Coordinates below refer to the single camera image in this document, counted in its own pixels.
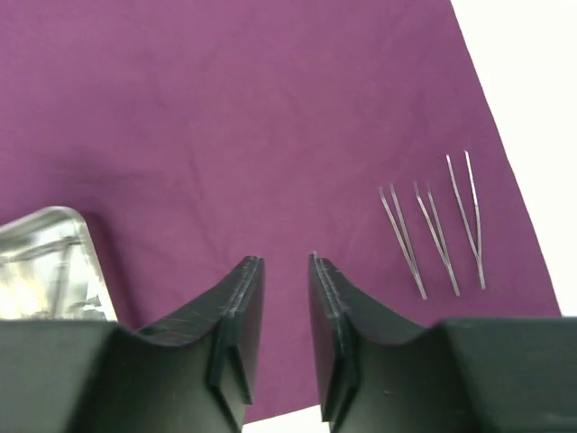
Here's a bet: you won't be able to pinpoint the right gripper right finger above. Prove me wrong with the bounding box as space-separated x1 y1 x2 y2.
308 253 440 428

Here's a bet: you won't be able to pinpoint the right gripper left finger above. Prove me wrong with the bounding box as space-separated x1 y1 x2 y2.
139 256 265 428

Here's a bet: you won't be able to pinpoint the steel forceps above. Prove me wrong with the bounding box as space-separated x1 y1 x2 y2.
379 184 428 300
413 181 461 297
444 149 487 290

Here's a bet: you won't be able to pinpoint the purple surgical cloth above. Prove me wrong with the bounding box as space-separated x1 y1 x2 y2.
1 1 560 421

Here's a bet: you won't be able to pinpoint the steel instrument tray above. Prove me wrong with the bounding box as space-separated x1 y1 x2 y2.
1 207 117 321

